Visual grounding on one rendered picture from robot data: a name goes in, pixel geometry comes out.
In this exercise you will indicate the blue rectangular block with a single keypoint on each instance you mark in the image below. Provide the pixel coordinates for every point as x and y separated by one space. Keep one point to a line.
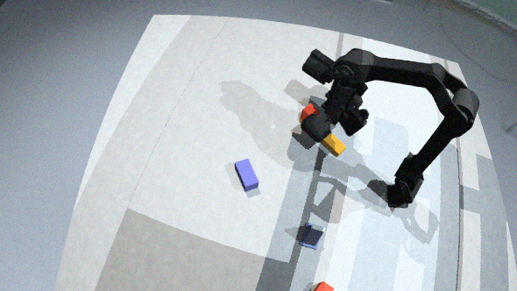
246 175

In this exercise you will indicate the small red block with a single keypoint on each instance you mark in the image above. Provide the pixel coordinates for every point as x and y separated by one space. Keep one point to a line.
322 286

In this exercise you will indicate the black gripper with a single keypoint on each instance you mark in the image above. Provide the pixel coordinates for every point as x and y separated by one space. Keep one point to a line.
319 128

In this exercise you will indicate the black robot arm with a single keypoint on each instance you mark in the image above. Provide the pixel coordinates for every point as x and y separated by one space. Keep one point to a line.
350 73

